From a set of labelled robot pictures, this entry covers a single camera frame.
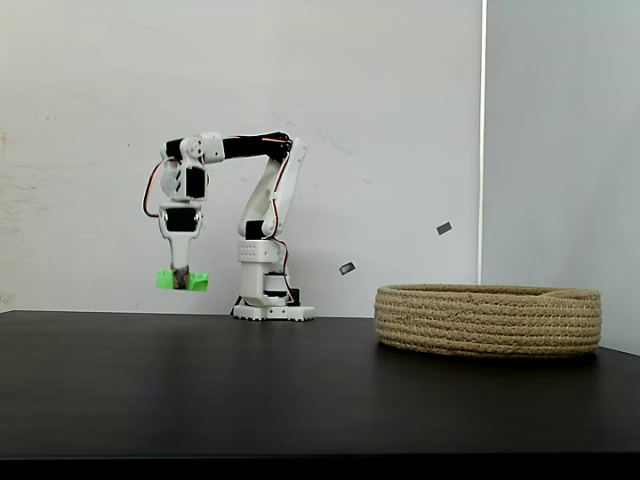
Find green lego block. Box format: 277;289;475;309
155;268;211;293

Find white vertical corner strip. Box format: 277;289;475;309
478;0;489;286

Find red black gripper cable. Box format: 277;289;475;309
141;156;174;220

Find woven rope basket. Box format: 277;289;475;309
374;283;603;359

